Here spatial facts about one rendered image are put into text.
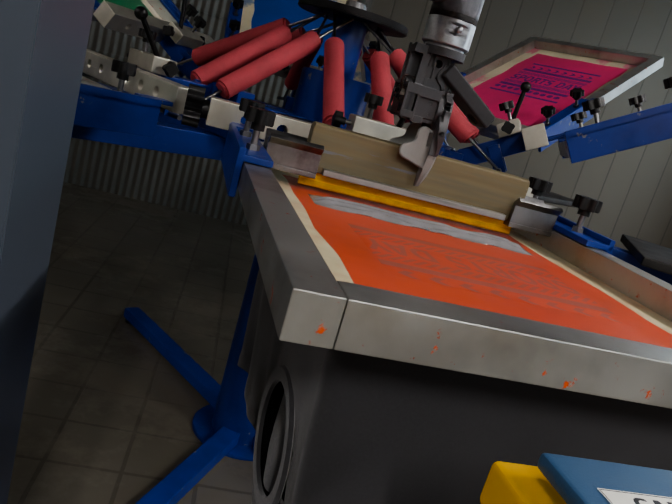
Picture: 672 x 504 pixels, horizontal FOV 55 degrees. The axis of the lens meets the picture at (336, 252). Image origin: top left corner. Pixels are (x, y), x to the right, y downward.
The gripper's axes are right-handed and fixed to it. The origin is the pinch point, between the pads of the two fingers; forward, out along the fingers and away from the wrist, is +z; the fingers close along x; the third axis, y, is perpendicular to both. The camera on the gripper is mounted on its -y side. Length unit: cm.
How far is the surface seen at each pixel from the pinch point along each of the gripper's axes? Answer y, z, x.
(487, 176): -11.2, -3.0, 1.5
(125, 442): 35, 102, -70
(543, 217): -22.9, 1.1, 2.7
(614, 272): -25.5, 4.2, 21.1
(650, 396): 0, 6, 61
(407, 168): 2.6, -0.9, 1.5
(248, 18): 22, -27, -176
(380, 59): -5, -20, -63
